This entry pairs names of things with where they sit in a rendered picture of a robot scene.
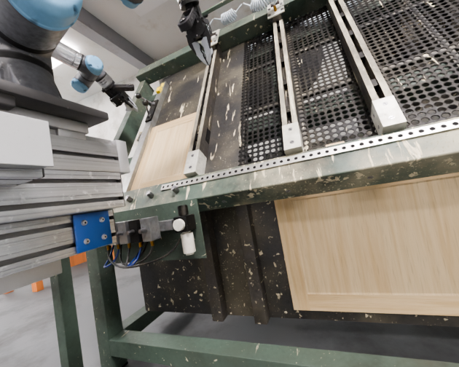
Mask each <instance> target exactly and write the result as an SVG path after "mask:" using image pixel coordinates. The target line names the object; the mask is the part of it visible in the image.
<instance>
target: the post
mask: <svg viewBox="0 0 459 367"><path fill-rule="evenodd" d="M61 266H62V273H60V274H58V275H55V276H52V277H50V283H51V289H52V300H53V306H54V313H55V324H56V330H57V336H58V347H59V353H60V364H61V367H84V365H83V359H82V348H81V342H80V336H79V326H78V320H77V309H76V303H75V297H74V287H73V280H72V274H71V264H70V258H69V257H67V258H64V259H61Z"/></svg>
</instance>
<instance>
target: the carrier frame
mask: <svg viewBox="0 0 459 367"><path fill-rule="evenodd" d="M200 220H201V224H202V229H203V238H204V243H205V251H206V256H207V258H206V259H181V260H168V261H156V262H154V263H150V264H147V265H144V266H141V267H140V273H141V282H142V288H143V292H144V302H145V306H143V307H142V308H140V309H139V310H138V311H136V312H135V313H133V314H132V315H131V316H129V317H128V318H126V319H125V320H123V321H122V317H121V312H120V306H119V297H118V291H117V281H116V275H115V270H114V265H113V264H112V265H111V266H110V267H107V268H103V266H104V264H105V263H106V262H107V260H108V256H107V248H106V246H103V247H101V248H96V249H94V250H89V251H87V252H86V257H87V268H88V274H89V279H90V290H91V295H92V301H93V311H94V317H95V327H96V333H97V339H98V349H99V355H100V361H101V367H125V366H126V365H127V364H128V359H131V360H139V361H143V362H148V363H156V364H161V365H166V366H174V367H459V363H451V362H443V361H435V360H421V359H413V358H399V357H391V356H384V355H370V354H362V353H354V352H340V351H333V350H319V349H311V348H304V347H290V346H282V345H274V344H260V343H253V342H239V341H231V340H223V339H209V338H201V337H193V336H179V335H172V334H158V333H150V332H143V331H142V330H144V329H145V327H147V326H148V325H149V324H150V323H152V322H153V321H154V320H156V319H157V318H158V317H159V316H160V315H161V314H162V313H164V312H184V313H198V314H212V318H213V321H219V322H224V320H225V319H226V317H227V316H228V315H240V316H254V321H255V324H265V325H267V324H268V322H269V319H270V318H271V317H282V318H296V319H311V320H338V321H353V322H367V323H395V324H409V325H437V326H451V327H459V316H445V315H406V314H387V313H367V312H329V311H310V310H294V306H293V301H292V297H291V290H290V286H289V279H288V274H287V270H286V262H285V258H284V254H283V246H282V242H281V235H280V230H279V226H278V219H277V214H276V210H275V203H274V200H273V201H267V202H258V203H253V204H248V205H239V206H234V207H229V208H219V209H215V210H206V211H200Z"/></svg>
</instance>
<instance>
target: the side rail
mask: <svg viewBox="0 0 459 367"><path fill-rule="evenodd" d="M137 92H138V93H140V94H141V97H142V98H145V99H147V100H148V99H149V97H150V96H152V95H153V93H154V90H153V89H152V87H151V86H150V85H149V83H148V82H147V81H146V80H143V81H142V82H140V83H139V86H138V88H137V90H136V92H135V94H136V93H137ZM142 98H140V99H137V98H136V97H135V95H134V96H133V99H132V100H133V102H134V104H135V105H136V107H137V108H138V112H137V111H134V110H132V111H126V114H125V116H124V118H123V120H122V123H121V125H120V126H119V129H118V131H117V134H116V135H115V137H114V140H119V141H125V142H126V146H127V156H128V157H129V154H130V151H131V149H132V147H133V144H134V141H135V139H136V136H137V134H138V131H139V128H140V126H141V123H142V121H143V119H144V115H145V113H146V107H145V106H144V105H143V104H142V101H143V99H142ZM114 140H113V141H114Z"/></svg>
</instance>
